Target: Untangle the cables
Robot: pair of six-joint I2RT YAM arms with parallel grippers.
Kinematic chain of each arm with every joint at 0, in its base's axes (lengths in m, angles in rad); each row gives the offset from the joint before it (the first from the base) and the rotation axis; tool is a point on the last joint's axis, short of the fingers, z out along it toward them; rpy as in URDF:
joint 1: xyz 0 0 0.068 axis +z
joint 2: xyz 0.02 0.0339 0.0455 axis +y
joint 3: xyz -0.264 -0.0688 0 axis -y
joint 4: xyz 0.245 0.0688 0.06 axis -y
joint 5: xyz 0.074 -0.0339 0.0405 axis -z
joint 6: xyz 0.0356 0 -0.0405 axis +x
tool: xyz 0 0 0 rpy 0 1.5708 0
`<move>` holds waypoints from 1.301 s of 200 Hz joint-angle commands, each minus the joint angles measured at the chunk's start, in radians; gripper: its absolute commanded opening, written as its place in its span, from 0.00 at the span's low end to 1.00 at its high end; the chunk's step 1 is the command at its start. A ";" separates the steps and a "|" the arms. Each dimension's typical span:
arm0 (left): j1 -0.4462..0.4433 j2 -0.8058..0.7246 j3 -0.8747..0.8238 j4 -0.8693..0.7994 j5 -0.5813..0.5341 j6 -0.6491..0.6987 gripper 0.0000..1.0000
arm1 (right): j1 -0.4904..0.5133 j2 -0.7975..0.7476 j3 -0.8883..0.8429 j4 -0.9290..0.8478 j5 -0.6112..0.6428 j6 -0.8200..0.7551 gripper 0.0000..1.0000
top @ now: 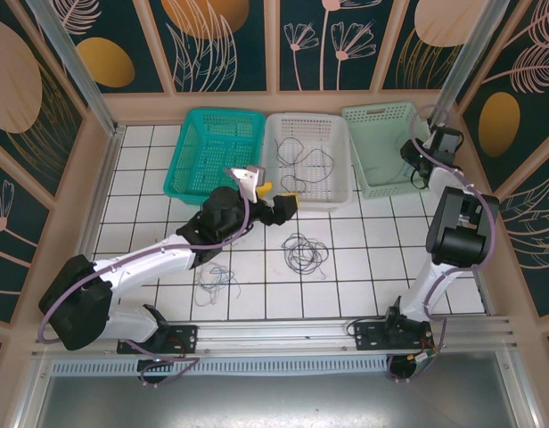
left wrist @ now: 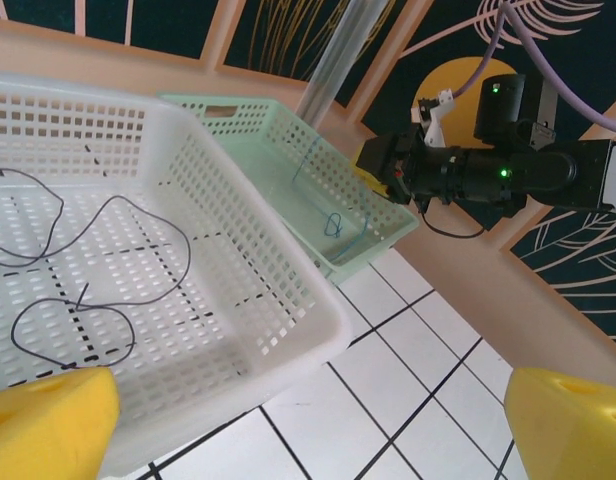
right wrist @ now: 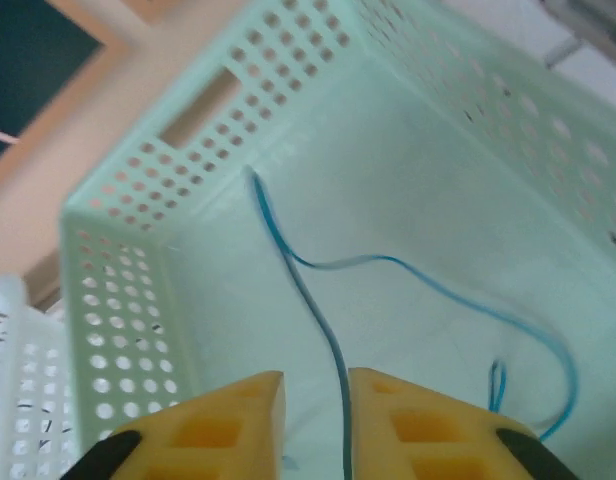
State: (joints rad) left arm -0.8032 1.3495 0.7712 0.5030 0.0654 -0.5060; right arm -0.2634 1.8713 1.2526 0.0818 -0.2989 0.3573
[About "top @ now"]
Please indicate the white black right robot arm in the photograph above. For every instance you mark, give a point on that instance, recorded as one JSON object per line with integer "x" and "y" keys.
{"x": 461, "y": 227}

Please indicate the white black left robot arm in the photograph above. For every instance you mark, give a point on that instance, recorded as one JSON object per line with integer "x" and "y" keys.
{"x": 136, "y": 272}

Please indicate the mint green plastic basket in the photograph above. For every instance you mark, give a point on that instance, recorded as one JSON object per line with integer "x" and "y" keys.
{"x": 390, "y": 134}

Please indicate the teal plastic basket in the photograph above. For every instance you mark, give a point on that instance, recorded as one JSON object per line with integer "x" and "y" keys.
{"x": 212, "y": 147}

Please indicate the white plastic basket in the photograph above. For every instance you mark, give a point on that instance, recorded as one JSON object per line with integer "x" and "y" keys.
{"x": 310, "y": 129}

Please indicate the aluminium frame post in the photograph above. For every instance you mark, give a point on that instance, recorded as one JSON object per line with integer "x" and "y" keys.
{"x": 466, "y": 62}
{"x": 78, "y": 71}

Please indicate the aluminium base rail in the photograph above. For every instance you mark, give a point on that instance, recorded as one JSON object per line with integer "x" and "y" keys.
{"x": 274, "y": 336}

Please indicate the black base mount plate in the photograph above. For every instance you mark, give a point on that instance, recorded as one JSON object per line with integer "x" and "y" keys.
{"x": 368, "y": 336}
{"x": 185, "y": 339}

